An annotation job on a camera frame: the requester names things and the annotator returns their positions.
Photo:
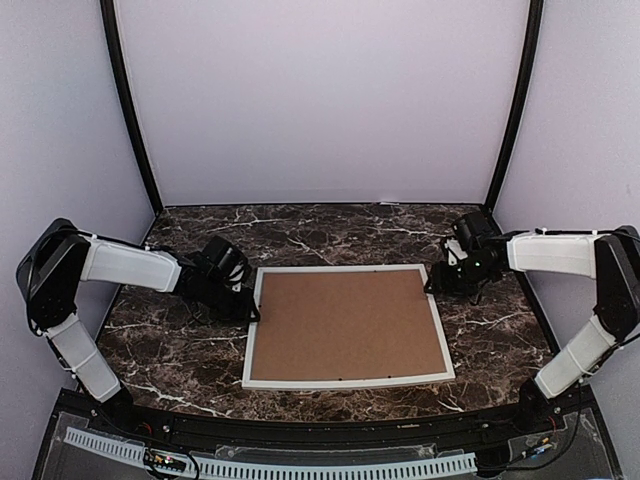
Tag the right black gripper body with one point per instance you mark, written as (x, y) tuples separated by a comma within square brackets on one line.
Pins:
[(461, 283)]

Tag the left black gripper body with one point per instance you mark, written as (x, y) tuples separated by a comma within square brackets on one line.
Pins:
[(225, 308)]

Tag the brown cardboard backing board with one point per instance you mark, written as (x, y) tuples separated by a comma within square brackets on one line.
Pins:
[(345, 325)]

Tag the white picture frame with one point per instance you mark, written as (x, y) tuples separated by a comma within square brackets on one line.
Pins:
[(250, 350)]

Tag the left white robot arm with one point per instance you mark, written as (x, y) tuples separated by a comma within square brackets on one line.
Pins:
[(50, 275)]

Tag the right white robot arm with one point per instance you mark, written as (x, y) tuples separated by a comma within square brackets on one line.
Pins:
[(590, 278)]

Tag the small circuit board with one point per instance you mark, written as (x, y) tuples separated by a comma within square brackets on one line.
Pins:
[(163, 462)]

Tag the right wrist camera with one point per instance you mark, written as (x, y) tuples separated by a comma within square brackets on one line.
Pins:
[(471, 232)]

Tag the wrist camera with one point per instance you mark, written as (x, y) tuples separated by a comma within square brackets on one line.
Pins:
[(224, 262), (471, 232)]

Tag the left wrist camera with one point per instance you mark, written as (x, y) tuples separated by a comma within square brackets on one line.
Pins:
[(224, 262)]

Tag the black front rail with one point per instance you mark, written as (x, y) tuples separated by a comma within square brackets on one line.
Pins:
[(481, 429)]

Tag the white slotted cable duct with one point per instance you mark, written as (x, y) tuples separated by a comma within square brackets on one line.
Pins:
[(263, 464)]

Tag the right black corner post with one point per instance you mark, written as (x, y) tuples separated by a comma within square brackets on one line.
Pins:
[(521, 88)]

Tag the black corner post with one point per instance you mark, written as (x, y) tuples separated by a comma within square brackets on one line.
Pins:
[(123, 89), (521, 88)]

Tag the left black corner post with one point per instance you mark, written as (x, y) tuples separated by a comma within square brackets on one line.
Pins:
[(123, 89)]

